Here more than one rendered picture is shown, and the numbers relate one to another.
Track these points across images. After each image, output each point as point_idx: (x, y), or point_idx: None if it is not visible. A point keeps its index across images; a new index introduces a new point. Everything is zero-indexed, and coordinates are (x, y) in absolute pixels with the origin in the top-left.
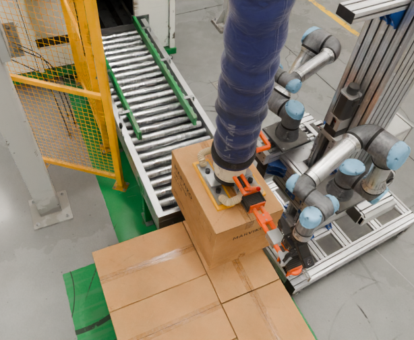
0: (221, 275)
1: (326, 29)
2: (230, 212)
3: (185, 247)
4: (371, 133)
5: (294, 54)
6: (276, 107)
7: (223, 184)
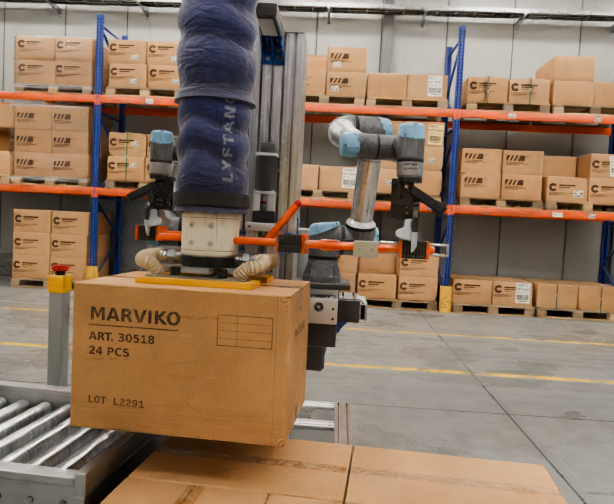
0: (290, 482)
1: (22, 353)
2: (266, 288)
3: (185, 493)
4: (352, 117)
5: (5, 380)
6: (174, 226)
7: (221, 265)
